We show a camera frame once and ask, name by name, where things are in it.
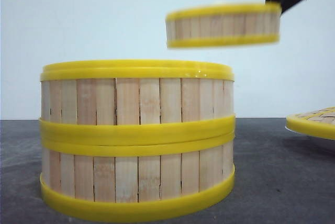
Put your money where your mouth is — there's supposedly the white plate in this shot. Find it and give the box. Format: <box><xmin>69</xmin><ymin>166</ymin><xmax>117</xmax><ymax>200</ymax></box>
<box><xmin>285</xmin><ymin>127</ymin><xmax>334</xmax><ymax>148</ymax></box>

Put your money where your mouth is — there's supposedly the woven bamboo steamer lid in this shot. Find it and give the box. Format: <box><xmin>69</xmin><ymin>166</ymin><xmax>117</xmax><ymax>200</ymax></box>
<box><xmin>286</xmin><ymin>107</ymin><xmax>335</xmax><ymax>140</ymax></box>

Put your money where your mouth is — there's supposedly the bamboo steamer basket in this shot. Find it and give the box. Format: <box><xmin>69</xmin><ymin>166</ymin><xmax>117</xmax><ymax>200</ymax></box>
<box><xmin>40</xmin><ymin>135</ymin><xmax>235</xmax><ymax>223</ymax></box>
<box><xmin>40</xmin><ymin>60</ymin><xmax>235</xmax><ymax>156</ymax></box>
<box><xmin>165</xmin><ymin>3</ymin><xmax>282</xmax><ymax>48</ymax></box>

